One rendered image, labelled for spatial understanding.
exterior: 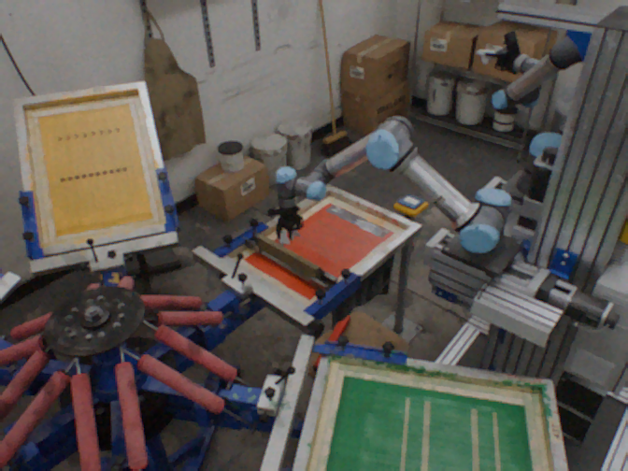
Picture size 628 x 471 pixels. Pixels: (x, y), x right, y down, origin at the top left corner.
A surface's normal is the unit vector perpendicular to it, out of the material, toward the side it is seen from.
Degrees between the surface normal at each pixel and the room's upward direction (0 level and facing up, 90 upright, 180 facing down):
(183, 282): 0
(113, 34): 90
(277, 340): 0
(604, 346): 90
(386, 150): 85
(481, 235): 95
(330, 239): 0
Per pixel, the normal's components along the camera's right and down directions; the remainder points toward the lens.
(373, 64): -0.60, 0.49
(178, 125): 0.29, 0.59
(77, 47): 0.74, 0.40
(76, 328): -0.03, -0.79
